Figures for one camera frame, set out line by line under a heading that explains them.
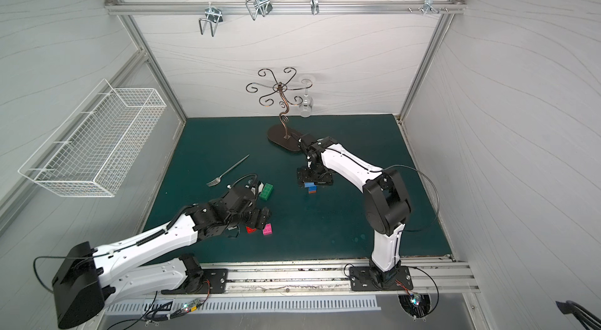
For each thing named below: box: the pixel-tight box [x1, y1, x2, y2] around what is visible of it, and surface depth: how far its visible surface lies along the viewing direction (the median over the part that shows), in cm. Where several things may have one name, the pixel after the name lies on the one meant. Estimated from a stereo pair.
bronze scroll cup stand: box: [245, 66, 314, 152], surface depth 92 cm
